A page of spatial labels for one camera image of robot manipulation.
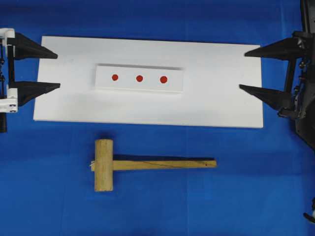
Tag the blue table cloth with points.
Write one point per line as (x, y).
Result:
(265, 178)

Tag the wooden mallet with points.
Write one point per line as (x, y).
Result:
(105, 163)

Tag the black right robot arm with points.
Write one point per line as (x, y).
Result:
(307, 8)

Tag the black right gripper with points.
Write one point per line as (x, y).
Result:
(300, 106)

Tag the black clamp at edge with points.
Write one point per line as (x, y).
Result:
(311, 217)

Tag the large white foam board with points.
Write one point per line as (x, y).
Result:
(211, 96)

